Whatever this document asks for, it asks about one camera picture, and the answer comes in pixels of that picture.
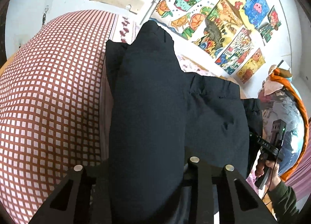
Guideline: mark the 2024 dragon drawing poster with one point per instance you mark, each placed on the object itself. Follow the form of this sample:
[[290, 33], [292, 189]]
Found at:
[[236, 53]]

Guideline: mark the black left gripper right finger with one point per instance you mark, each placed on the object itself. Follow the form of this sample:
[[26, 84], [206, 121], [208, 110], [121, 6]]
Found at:
[[237, 201]]

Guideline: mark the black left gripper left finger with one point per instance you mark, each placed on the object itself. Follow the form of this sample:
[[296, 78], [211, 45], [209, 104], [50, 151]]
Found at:
[[81, 197]]

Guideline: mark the red hair figure drawing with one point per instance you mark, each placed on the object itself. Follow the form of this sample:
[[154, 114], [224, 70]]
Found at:
[[267, 31]]

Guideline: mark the fruit juice drawing poster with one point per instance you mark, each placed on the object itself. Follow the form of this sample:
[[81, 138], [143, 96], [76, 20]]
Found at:
[[182, 17]]

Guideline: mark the clear bag of clothes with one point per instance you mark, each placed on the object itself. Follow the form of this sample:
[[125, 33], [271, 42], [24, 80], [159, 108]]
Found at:
[[279, 106]]

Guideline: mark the autumn field drawing poster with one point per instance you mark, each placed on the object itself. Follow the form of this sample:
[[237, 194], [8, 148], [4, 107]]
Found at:
[[218, 29]]

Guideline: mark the green sleeve right forearm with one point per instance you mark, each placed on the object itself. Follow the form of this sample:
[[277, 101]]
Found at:
[[283, 200]]

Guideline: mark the person right hand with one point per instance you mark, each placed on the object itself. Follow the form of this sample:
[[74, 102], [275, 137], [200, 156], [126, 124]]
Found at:
[[272, 168]]

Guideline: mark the red white checkered quilt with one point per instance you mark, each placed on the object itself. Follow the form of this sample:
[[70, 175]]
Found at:
[[50, 108]]

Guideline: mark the hanging keychain on wall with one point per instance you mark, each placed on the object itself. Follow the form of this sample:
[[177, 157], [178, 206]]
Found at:
[[44, 15]]

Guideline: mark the bear chick drawing poster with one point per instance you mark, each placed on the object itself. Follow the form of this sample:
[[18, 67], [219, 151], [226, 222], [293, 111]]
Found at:
[[251, 66]]

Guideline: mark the black large jacket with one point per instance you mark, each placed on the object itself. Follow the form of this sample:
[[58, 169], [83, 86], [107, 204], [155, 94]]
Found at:
[[158, 111]]

